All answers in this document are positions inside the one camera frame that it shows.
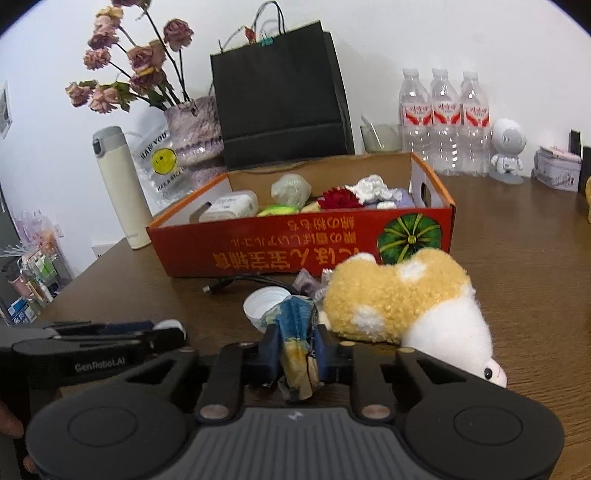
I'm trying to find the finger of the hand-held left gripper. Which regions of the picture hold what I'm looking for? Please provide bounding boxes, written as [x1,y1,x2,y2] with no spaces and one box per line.
[44,320,156,339]
[55,326,188,359]

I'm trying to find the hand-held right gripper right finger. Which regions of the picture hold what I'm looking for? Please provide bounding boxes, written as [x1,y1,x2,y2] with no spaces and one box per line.
[316,324,481,424]

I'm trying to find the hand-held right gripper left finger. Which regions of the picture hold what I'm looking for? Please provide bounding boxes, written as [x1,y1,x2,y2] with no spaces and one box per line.
[113,324,282,424]

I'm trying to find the blue painted paper packet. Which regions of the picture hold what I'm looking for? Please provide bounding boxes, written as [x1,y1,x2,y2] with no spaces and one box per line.
[260,295,324,400]

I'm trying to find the black cable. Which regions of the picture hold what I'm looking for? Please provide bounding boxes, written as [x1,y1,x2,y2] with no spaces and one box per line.
[202,275,298,296]

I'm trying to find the yellow white plush toy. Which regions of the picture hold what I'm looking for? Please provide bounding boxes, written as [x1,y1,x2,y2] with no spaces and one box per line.
[320,248,509,388]

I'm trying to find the red cardboard box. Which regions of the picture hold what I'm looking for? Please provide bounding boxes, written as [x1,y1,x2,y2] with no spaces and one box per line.
[146,152,457,278]

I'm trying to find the green tissue packet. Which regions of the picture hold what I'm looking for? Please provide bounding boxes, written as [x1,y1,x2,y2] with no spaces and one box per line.
[257,204,301,217]

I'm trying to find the clear cotton swab box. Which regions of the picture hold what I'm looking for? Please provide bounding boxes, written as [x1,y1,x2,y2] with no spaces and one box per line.
[198,190,259,223]

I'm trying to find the red fabric rose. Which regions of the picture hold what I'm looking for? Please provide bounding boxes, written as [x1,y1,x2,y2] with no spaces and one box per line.
[318,186,363,210]

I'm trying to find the glittery plastic bag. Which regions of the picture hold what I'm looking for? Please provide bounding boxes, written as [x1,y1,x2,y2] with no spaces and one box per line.
[271,174,311,207]

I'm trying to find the white tissue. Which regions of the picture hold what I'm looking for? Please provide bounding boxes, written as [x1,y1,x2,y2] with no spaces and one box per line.
[345,174,402,204]

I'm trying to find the purple woven pouch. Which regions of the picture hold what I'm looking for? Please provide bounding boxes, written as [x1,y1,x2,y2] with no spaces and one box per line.
[369,188,416,209]

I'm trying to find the wooden desktop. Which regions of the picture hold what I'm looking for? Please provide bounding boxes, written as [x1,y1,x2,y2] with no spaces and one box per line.
[0,171,591,480]

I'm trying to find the person's left hand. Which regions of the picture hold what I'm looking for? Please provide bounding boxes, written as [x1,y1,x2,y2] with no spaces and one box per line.
[0,402,38,472]

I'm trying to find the white round device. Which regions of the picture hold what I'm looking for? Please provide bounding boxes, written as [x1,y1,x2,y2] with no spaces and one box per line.
[243,286,294,332]

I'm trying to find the crumpled grey purple wrapper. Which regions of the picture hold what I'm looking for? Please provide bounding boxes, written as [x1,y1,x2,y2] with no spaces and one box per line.
[294,269,331,300]

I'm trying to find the cluttered storage rack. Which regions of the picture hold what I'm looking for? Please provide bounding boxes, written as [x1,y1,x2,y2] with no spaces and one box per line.
[0,208,75,326]

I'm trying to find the cream thermos bottle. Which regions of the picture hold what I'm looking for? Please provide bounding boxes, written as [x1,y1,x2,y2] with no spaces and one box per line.
[91,126,154,251]

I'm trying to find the clear smiley plastic bag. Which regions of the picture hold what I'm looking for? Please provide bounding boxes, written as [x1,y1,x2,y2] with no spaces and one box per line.
[122,131,195,215]

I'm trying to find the clear glass cup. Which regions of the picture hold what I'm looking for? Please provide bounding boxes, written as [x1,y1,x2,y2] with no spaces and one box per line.
[360,115,403,153]

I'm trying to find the clear water bottle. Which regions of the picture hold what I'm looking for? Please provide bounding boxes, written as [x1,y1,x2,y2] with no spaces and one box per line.
[399,68,435,175]
[460,71,491,177]
[430,68,464,176]

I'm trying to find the black paper bag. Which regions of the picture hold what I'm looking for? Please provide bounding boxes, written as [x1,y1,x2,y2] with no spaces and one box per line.
[210,0,356,171]

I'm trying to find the dried pink flowers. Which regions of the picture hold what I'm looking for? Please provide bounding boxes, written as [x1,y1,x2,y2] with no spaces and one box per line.
[65,0,195,115]

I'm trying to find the white robot figure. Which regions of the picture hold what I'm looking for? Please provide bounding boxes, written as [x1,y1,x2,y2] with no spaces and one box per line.
[488,119,528,185]

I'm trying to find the grey tin box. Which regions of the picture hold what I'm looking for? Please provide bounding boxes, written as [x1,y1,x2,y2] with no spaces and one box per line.
[533,146,583,192]

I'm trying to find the wall picture frame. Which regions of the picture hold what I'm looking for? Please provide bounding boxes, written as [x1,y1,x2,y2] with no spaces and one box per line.
[0,82,12,139]

